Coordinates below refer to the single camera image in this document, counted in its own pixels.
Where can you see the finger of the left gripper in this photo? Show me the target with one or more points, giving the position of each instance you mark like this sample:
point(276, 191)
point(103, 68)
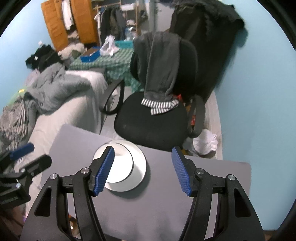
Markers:
point(22, 150)
point(37, 166)

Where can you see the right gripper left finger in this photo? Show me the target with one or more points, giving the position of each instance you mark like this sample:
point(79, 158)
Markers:
point(88, 183)

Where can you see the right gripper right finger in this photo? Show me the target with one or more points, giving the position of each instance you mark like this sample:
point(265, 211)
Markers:
point(198, 185)

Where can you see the white plate black rim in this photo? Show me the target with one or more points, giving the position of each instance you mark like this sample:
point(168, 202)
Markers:
point(122, 165)

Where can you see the large white plate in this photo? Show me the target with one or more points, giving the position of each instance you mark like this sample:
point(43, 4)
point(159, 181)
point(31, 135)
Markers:
point(138, 173)

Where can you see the person's left hand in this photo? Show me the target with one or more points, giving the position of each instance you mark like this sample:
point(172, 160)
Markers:
point(12, 221)

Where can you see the striped clothing pile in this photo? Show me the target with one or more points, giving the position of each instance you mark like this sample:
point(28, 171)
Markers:
point(13, 125)

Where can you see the white crumpled cloth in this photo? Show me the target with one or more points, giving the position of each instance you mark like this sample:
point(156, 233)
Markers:
point(206, 142)

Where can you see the black office chair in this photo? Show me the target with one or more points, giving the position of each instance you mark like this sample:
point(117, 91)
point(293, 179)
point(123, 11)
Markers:
point(134, 122)

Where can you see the bed with grey sheet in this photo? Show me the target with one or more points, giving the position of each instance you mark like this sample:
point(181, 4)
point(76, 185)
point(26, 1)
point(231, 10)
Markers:
point(80, 110)

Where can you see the grey blanket on bed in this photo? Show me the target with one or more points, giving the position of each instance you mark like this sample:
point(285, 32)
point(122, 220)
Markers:
point(52, 87)

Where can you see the green checkered table cloth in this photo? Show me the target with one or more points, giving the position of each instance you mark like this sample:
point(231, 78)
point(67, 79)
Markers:
point(116, 67)

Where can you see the blue tray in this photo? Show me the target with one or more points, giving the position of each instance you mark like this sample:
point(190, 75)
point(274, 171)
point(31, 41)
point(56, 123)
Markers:
point(90, 55)

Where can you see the grey striped-cuff garment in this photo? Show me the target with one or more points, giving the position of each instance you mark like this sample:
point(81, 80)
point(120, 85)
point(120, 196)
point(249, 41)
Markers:
point(158, 59)

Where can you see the white plastic bag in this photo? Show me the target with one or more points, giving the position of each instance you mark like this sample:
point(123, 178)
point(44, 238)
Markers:
point(109, 47)

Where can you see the orange wooden wardrobe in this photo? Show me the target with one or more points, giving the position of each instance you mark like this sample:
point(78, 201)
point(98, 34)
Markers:
point(70, 19)

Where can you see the black coat hanging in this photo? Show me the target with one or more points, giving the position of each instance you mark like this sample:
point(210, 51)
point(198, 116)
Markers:
point(211, 26)

